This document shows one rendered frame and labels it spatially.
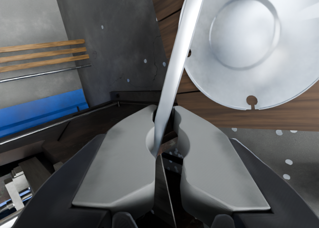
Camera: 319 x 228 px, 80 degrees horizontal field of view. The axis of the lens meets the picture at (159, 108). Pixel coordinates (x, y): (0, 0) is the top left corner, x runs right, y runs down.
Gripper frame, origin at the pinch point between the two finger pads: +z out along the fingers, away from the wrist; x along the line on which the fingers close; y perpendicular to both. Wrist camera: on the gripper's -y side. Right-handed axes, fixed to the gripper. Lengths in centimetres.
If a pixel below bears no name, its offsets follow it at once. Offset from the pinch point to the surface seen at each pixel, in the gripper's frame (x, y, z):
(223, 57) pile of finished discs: 12.7, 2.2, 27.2
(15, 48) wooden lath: -95, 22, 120
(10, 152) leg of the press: -57, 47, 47
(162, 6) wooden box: 0.1, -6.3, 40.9
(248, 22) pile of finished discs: 15.0, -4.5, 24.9
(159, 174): 2, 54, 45
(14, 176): -41, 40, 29
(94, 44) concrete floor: -48, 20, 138
